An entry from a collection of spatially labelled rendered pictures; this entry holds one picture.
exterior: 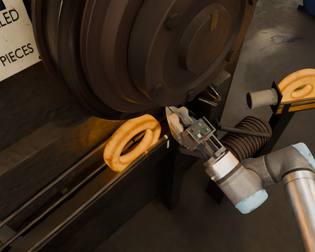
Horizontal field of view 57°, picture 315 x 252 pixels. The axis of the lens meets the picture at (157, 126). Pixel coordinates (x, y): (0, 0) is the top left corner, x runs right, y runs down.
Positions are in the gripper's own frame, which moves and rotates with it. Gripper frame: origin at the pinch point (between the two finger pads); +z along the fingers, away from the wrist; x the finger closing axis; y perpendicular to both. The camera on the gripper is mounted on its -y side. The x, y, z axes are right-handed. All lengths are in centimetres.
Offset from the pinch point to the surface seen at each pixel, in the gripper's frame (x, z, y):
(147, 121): 11.4, -0.8, 8.7
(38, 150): 37.0, 8.3, 10.0
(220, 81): -16.7, -3.5, 6.2
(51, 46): 27.7, 11.1, 38.6
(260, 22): -161, 32, -89
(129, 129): 16.8, 0.2, 9.5
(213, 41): 4.5, -2.5, 39.1
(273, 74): -119, -8, -76
